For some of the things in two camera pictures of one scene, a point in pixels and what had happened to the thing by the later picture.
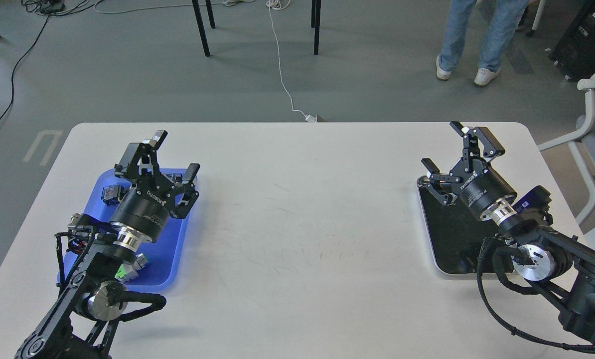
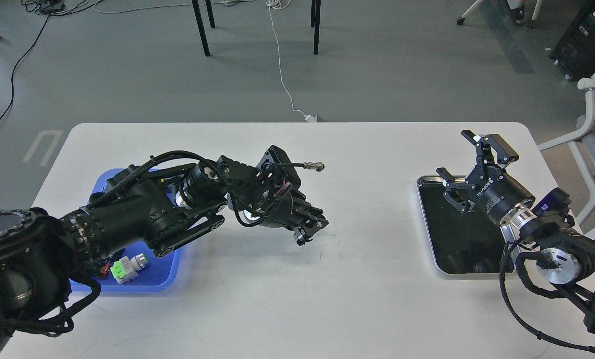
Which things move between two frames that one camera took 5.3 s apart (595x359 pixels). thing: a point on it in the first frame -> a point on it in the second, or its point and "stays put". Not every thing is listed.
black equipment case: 588,41 stays put
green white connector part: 127,271 stays put
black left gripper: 145,209 -> 282,209
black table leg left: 198,12 stays put
